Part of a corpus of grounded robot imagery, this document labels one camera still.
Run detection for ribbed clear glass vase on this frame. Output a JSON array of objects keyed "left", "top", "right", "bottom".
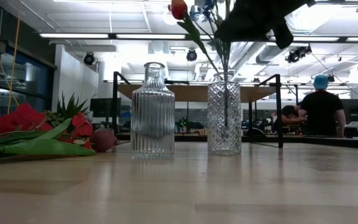
[{"left": 130, "top": 61, "right": 176, "bottom": 160}]

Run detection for black ceiling track lights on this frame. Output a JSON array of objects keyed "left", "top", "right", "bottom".
[{"left": 285, "top": 45, "right": 313, "bottom": 64}]

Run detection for black device with green light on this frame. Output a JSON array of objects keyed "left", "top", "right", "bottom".
[{"left": 175, "top": 117, "right": 204, "bottom": 133}]

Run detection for silver ventilation duct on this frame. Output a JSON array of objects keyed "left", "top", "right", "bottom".
[{"left": 255, "top": 30, "right": 310, "bottom": 65}]

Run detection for orange artificial tulip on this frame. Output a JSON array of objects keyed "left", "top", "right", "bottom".
[{"left": 170, "top": 0, "right": 229, "bottom": 128}]

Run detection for wooden shelf with black legs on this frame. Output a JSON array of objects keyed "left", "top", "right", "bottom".
[{"left": 112, "top": 70, "right": 284, "bottom": 149}]

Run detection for black office desk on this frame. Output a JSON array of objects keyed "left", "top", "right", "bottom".
[{"left": 334, "top": 124, "right": 358, "bottom": 140}]

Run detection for blue artificial flower bunch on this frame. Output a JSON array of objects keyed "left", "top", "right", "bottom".
[{"left": 188, "top": 0, "right": 233, "bottom": 128}]

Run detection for dark red artificial tulip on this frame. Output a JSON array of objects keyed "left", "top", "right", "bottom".
[{"left": 0, "top": 118, "right": 118, "bottom": 158}]

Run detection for black computer monitor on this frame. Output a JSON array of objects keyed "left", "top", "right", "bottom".
[
  {"left": 340, "top": 98, "right": 358, "bottom": 124},
  {"left": 89, "top": 98, "right": 122, "bottom": 119}
]

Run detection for diamond-pattern clear glass vase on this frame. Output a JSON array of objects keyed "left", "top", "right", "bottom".
[{"left": 207, "top": 72, "right": 242, "bottom": 156}]

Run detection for black office chair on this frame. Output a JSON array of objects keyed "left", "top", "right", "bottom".
[{"left": 246, "top": 127, "right": 269, "bottom": 139}]

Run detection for potted green succulent plant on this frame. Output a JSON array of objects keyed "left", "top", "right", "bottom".
[{"left": 44, "top": 92, "right": 91, "bottom": 128}]

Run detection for person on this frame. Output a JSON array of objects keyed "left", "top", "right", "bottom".
[
  {"left": 296, "top": 74, "right": 347, "bottom": 139},
  {"left": 271, "top": 104, "right": 307, "bottom": 134}
]

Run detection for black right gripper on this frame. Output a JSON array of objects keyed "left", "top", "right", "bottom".
[{"left": 214, "top": 0, "right": 317, "bottom": 50}]

